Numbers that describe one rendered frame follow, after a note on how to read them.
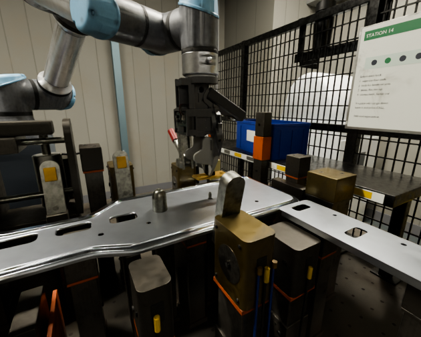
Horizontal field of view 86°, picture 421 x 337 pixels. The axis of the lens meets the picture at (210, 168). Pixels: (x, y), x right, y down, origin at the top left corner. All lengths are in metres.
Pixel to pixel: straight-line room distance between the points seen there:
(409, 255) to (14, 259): 0.60
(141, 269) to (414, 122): 0.77
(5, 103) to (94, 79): 2.15
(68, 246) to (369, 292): 0.78
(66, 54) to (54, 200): 0.55
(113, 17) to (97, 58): 2.73
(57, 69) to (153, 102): 2.31
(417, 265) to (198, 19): 0.53
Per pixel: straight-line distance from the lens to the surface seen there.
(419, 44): 0.87
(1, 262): 0.47
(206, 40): 0.49
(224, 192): 0.35
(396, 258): 0.46
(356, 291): 0.86
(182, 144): 0.65
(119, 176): 0.63
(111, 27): 0.48
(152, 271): 0.37
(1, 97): 1.09
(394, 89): 0.87
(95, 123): 3.16
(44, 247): 0.47
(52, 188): 0.61
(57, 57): 1.00
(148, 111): 3.25
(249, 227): 0.35
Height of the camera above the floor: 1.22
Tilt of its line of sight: 15 degrees down
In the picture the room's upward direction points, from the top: straight up
